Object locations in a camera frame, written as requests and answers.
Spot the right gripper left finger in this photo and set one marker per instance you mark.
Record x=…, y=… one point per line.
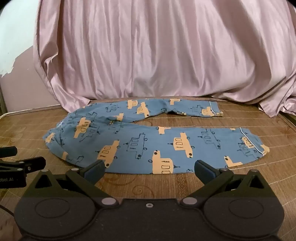
x=74, y=181

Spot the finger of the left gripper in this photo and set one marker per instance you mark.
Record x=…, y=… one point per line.
x=8, y=151
x=26, y=165

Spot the blue car-print pants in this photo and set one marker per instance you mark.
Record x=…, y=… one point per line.
x=110, y=132

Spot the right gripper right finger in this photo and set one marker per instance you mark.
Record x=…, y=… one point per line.
x=224, y=181

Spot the woven bamboo mat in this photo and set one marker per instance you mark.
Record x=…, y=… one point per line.
x=25, y=131

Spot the pink satin curtain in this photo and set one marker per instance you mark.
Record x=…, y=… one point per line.
x=243, y=51

